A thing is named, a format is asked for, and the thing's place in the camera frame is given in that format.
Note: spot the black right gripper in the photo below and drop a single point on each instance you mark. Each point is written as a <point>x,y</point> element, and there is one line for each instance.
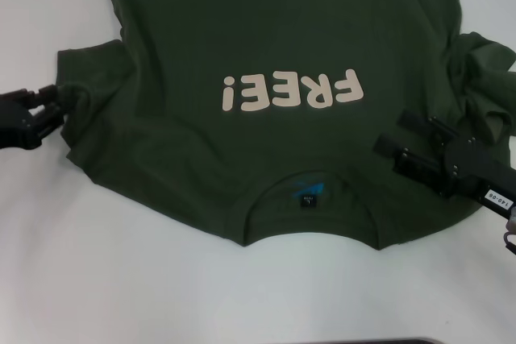
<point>471,171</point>

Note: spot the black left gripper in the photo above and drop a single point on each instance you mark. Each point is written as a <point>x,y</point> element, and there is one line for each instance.
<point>14,126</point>

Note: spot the dark green FREE! t-shirt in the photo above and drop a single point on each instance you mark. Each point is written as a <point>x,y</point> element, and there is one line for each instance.
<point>282,30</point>

